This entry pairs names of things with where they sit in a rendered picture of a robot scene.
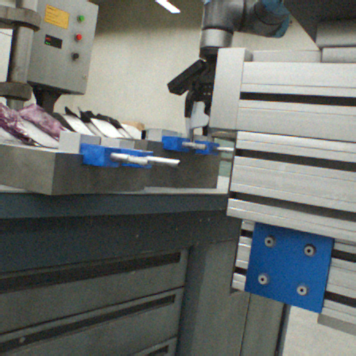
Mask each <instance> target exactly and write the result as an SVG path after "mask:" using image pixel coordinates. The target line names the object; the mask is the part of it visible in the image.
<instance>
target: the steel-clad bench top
mask: <svg viewBox="0 0 356 356"><path fill-rule="evenodd" d="M228 183H229V177H225V176H219V179H218V186H217V188H176V187H148V186H145V188H144V189H135V190H124V191H112V192H92V193H81V194H162V195H226V194H227V189H228ZM0 192H30V191H26V190H23V189H19V188H12V187H8V186H5V185H1V184H0Z"/></svg>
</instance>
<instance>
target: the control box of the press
mask: <svg viewBox="0 0 356 356"><path fill-rule="evenodd" d="M98 10H99V7H98V6H97V5H95V4H92V3H91V2H87V1H85V0H37V11H36V12H37V13H39V14H40V15H41V16H42V22H41V29H40V30H39V31H38V32H35V33H33V43H32V51H31V54H30V58H29V70H28V77H27V83H28V84H29V86H31V87H32V88H33V94H34V98H35V99H36V104H37V105H38V106H40V107H41V108H43V109H45V111H46V112H47V113H51V112H53V111H54V104H55V103H56V101H57V100H58V99H59V98H60V96H61V95H85V94H86V90H87V78H88V72H89V66H90V64H91V53H92V47H93V40H94V34H95V24H96V22H97V16H98ZM15 30H16V29H15ZM15 30H12V37H11V44H10V57H9V63H8V72H7V78H6V81H7V80H9V78H10V65H11V60H12V57H13V50H14V38H15Z"/></svg>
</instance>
